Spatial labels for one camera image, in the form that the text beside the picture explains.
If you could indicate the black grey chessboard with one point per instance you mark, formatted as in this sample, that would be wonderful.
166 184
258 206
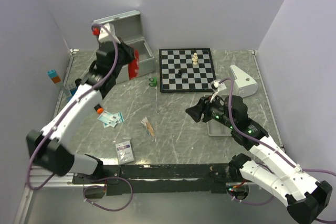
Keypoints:
195 78

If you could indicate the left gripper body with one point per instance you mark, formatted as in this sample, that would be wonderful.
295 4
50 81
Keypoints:
125 56

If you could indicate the metal first aid case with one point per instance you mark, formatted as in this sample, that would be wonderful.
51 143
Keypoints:
128 29

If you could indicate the green plastic clip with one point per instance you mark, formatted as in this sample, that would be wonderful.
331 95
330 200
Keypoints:
152 82

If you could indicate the white gauze pad packet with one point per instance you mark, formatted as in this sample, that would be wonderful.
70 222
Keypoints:
124 152

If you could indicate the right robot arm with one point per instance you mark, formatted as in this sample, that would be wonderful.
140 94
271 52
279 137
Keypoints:
303 196

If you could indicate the red first aid kit pouch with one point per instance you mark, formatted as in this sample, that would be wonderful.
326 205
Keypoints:
133 67

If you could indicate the grey plastic tray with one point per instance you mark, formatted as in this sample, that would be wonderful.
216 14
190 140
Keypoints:
216 129

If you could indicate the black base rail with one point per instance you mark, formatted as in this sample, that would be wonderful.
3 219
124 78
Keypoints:
166 178

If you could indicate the bag of cotton swabs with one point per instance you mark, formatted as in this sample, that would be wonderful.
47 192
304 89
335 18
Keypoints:
145 122

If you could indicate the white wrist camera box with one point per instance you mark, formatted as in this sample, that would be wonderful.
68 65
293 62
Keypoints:
104 35

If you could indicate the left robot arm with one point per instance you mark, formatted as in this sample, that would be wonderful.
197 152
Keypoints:
48 147

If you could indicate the toy brick tower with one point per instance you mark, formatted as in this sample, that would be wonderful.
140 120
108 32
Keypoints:
68 91

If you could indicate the white plastic wedge housing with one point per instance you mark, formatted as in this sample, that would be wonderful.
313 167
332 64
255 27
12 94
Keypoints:
244 84

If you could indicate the teal striped wipe packet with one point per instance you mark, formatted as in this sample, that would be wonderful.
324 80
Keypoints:
110 119

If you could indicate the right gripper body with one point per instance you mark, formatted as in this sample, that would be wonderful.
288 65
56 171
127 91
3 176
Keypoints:
213 109

